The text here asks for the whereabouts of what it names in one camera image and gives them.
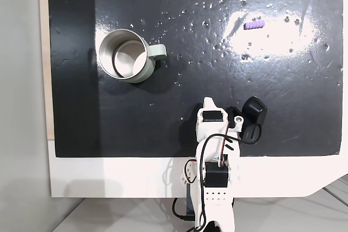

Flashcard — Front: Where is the purple ribbed pen grip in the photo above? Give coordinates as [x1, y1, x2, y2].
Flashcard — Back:
[244, 20, 265, 30]

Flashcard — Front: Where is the black glossy mat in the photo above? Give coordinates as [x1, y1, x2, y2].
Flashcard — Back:
[47, 0, 344, 159]

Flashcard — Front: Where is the silver metal mug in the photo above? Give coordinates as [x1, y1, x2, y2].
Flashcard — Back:
[98, 28, 167, 84]

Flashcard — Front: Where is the light wooden board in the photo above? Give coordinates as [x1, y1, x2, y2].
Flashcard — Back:
[38, 0, 57, 142]

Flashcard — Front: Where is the red white black servo wire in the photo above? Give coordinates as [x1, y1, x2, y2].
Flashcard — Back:
[219, 123, 235, 168]
[183, 160, 198, 184]

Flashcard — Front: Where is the black oval camera box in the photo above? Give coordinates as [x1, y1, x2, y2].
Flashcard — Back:
[240, 96, 268, 145]

